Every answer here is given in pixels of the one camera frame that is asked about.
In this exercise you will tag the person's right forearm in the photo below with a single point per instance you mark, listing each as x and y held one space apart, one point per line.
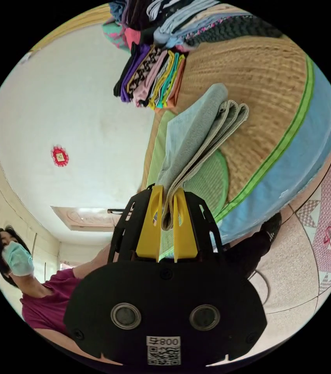
63 340

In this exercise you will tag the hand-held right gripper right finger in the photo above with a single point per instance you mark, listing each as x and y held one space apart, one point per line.
184 233

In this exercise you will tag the heap of clothes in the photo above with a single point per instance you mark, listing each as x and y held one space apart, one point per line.
183 20

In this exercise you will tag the person's left forearm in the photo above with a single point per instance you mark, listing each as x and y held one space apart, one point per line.
94 261

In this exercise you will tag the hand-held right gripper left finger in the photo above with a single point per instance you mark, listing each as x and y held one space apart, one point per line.
149 228

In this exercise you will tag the stack of folded clothes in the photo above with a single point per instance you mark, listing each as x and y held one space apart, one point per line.
151 79

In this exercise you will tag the red round wall ornament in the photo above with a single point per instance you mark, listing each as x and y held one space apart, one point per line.
59 156

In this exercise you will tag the bed with woven mat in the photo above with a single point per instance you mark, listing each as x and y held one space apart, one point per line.
256 87

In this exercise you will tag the green round woven cushion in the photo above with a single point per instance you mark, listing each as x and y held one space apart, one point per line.
209 181

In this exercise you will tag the light blue long pants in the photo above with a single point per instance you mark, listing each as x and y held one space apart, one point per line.
189 140

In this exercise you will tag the person's body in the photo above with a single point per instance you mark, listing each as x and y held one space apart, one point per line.
45 301

